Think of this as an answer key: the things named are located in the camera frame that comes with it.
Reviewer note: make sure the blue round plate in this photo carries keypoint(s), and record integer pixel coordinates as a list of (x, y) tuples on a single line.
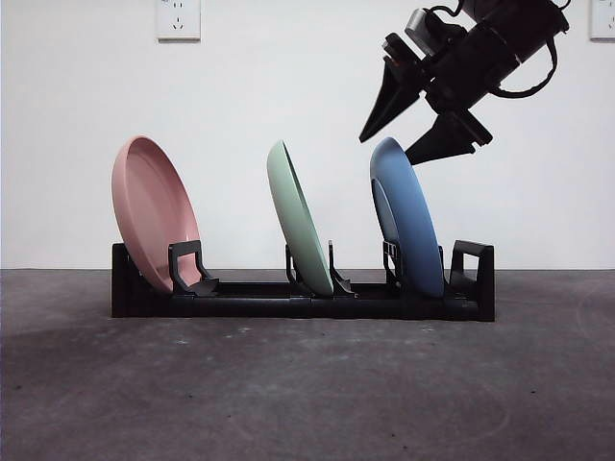
[(408, 216)]

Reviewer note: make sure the black plastic plate rack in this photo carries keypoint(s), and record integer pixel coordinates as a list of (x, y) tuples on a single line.
[(269, 307)]

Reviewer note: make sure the white wall socket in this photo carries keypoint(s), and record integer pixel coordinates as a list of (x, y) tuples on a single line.
[(603, 19), (178, 21)]

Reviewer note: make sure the pale green round plate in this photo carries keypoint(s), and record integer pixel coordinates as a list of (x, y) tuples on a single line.
[(298, 216)]

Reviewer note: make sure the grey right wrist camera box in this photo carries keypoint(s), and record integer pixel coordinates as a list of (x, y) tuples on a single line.
[(420, 24)]

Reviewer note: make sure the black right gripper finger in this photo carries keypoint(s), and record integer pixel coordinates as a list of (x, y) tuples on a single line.
[(447, 141), (391, 101)]

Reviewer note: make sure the pink round plate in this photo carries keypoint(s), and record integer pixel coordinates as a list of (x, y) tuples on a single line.
[(149, 206)]

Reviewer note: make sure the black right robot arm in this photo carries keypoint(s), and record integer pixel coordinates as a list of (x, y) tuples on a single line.
[(504, 43)]

